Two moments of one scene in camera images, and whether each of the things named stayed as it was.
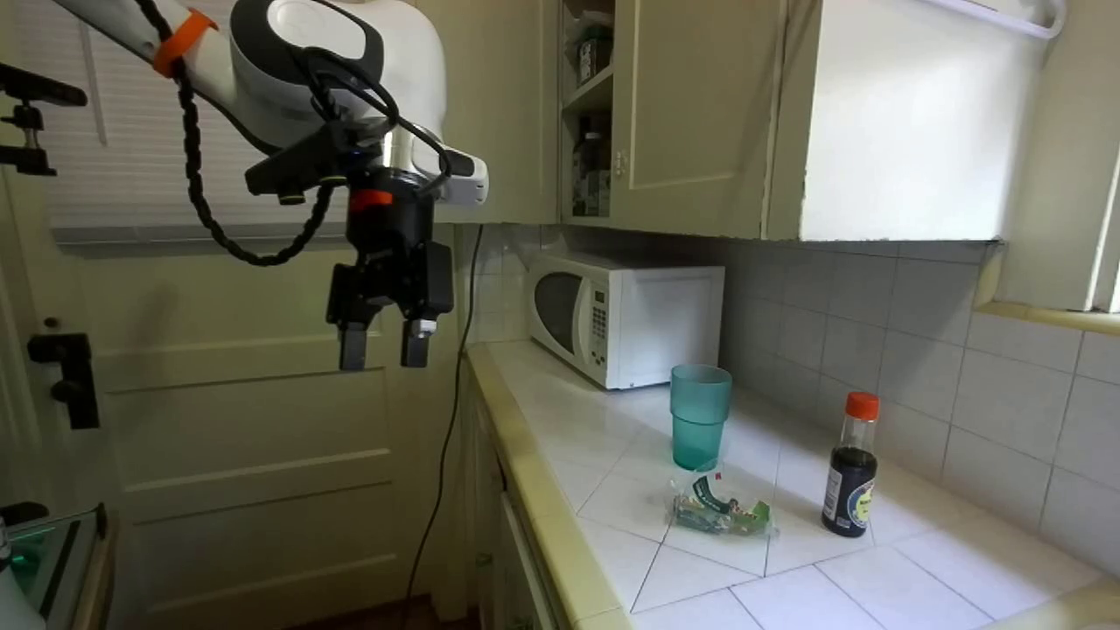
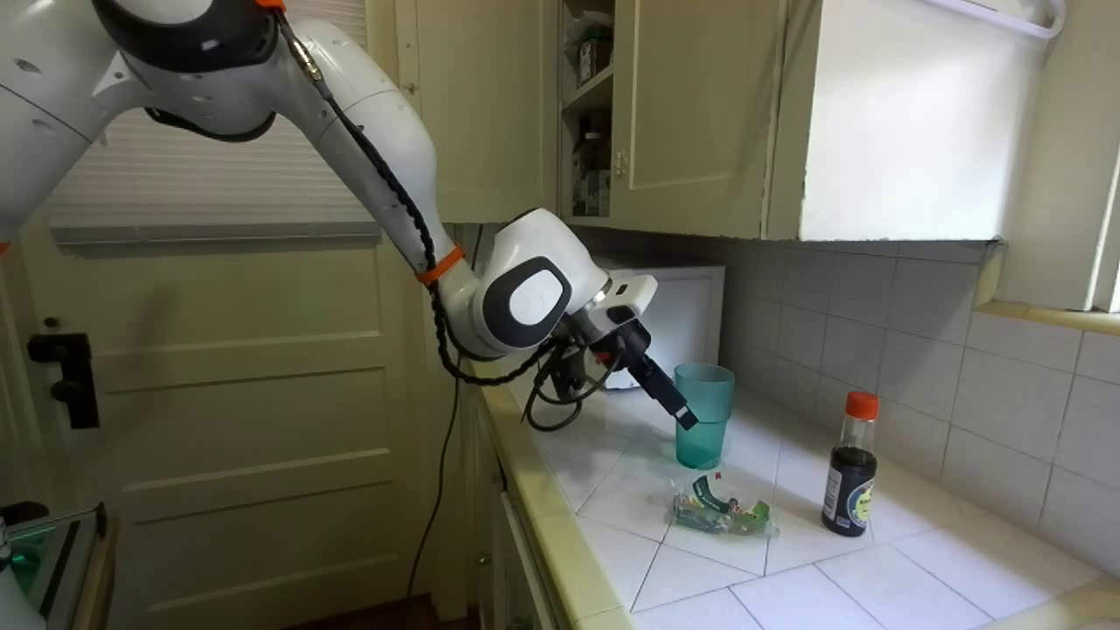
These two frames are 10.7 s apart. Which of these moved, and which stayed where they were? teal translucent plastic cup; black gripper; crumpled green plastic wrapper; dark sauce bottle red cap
Moved: black gripper
Stayed: crumpled green plastic wrapper; teal translucent plastic cup; dark sauce bottle red cap
